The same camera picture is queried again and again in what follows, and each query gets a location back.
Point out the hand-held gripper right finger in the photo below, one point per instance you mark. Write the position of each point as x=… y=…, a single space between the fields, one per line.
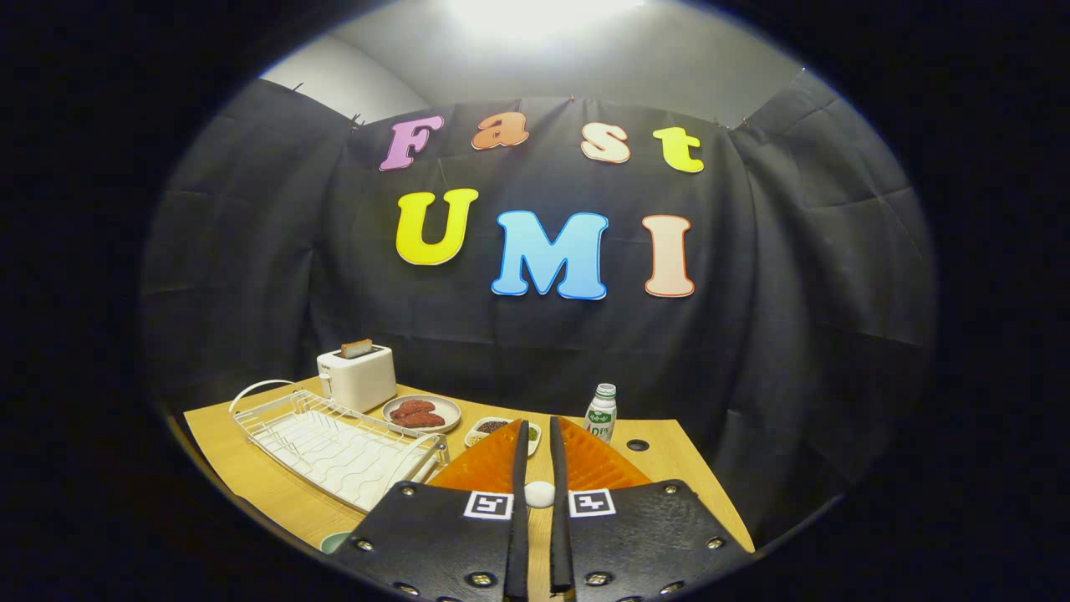
x=652 y=527

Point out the mint green plate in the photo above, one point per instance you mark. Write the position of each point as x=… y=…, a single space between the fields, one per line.
x=336 y=542

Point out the white bottle green label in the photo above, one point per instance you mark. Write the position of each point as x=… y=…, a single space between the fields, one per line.
x=603 y=414

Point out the white divided dish with beans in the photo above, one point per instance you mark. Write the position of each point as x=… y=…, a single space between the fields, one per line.
x=478 y=435

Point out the black backdrop cloth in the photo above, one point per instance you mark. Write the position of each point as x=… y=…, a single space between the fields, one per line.
x=752 y=334

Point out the white toaster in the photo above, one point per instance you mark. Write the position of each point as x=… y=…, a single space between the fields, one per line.
x=364 y=380

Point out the brown bread slice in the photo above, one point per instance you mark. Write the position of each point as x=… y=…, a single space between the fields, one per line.
x=357 y=348

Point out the red brown sausage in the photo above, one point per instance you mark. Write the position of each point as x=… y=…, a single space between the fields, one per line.
x=411 y=409
x=425 y=420

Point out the beige plate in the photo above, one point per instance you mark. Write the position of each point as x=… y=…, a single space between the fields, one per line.
x=448 y=409

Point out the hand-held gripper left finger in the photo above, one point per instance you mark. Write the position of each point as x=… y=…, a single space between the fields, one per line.
x=435 y=535

